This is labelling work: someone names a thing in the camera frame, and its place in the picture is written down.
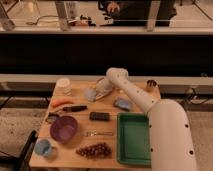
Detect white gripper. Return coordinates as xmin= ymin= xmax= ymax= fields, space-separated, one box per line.
xmin=95 ymin=78 xmax=113 ymax=100

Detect light blue towel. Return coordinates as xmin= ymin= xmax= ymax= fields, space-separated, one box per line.
xmin=84 ymin=88 xmax=96 ymax=102

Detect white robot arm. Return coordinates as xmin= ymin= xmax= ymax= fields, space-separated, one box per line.
xmin=96 ymin=68 xmax=197 ymax=171

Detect purple bowl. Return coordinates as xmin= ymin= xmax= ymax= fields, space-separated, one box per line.
xmin=50 ymin=116 xmax=78 ymax=143

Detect person's hand in background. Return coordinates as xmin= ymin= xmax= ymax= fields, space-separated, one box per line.
xmin=107 ymin=1 xmax=120 ymax=13

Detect dark rectangular block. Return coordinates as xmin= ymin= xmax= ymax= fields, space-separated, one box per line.
xmin=89 ymin=112 xmax=110 ymax=121

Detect silver fork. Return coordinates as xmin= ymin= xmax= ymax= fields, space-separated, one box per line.
xmin=84 ymin=131 xmax=114 ymax=137

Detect green plastic tray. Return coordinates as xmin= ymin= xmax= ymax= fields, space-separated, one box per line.
xmin=117 ymin=113 xmax=151 ymax=167

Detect small metal cup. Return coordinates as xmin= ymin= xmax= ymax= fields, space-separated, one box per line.
xmin=147 ymin=80 xmax=157 ymax=88

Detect wooden board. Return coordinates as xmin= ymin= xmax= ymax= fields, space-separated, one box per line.
xmin=29 ymin=79 xmax=161 ymax=169

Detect orange carrot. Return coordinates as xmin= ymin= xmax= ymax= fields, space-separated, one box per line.
xmin=51 ymin=99 xmax=74 ymax=108

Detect bunch of dark grapes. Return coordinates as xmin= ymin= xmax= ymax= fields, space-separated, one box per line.
xmin=76 ymin=142 xmax=112 ymax=159

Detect small black clip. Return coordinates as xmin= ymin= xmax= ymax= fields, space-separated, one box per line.
xmin=46 ymin=113 xmax=59 ymax=124

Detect light blue mug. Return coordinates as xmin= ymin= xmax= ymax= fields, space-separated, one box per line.
xmin=34 ymin=139 xmax=52 ymax=157

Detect black stand left of table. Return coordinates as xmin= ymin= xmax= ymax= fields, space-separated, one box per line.
xmin=13 ymin=130 xmax=36 ymax=171

